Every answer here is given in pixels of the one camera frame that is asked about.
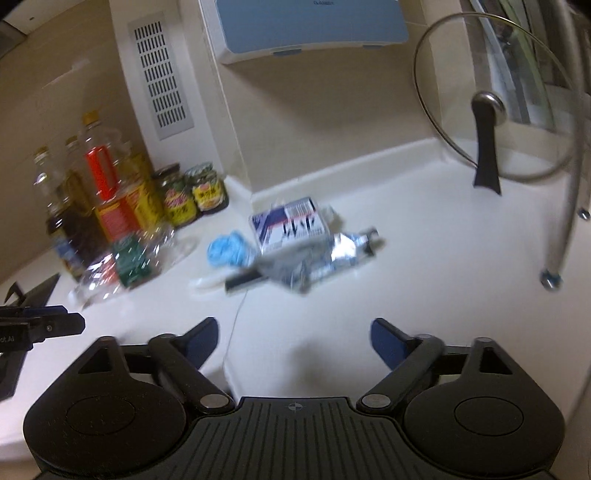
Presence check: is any blue white wall-mounted box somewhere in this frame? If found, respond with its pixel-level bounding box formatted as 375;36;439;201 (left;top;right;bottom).
215;0;409;64

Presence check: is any silver foil packet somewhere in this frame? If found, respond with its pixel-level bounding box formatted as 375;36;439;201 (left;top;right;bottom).
256;226;384;295

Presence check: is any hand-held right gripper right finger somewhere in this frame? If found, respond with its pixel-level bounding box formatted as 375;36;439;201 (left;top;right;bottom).
358;318;515;414

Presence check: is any glass pot lid black handle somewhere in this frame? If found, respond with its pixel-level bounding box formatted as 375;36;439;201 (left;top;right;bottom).
413;11;583;195

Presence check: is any green label clear plastic bottle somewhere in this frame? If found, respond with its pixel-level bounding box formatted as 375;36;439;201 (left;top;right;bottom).
69;226;181;306

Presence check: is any black lighter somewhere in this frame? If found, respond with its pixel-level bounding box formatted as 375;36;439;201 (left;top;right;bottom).
225;269;266;292

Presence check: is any glass jar with green lid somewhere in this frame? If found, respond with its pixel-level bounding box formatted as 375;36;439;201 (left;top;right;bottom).
154;164;197;228
185;161;230;214

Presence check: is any red handle oil bottle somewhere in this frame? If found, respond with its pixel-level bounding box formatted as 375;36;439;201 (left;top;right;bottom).
78;111;164;243

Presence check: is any white wall vent grille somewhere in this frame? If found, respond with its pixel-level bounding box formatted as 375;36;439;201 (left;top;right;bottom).
128;21;195;139

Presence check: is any small white plastic item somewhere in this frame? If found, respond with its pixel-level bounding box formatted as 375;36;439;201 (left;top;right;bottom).
189;273;232;294

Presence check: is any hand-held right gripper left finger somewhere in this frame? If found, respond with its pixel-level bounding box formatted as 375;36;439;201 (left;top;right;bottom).
74;318;232;414

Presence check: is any slim yellow cap sauce bottle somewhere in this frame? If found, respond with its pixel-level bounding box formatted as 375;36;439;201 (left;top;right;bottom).
64;135;95;217

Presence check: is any black pan support grate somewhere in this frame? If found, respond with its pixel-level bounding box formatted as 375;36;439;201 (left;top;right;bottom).
0;272;62;309

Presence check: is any blue label oil bottle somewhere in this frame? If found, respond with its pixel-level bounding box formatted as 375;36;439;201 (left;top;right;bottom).
32;147;95;283

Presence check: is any blue crumpled cloth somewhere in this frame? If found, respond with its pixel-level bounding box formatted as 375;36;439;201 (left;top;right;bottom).
207;232;252;269

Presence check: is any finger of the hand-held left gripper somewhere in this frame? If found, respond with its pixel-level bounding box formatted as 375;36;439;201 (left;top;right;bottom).
28;313;86;344
0;305;68;319

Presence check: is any white blue milk carton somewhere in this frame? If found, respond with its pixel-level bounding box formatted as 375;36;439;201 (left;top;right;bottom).
249;198;331;252

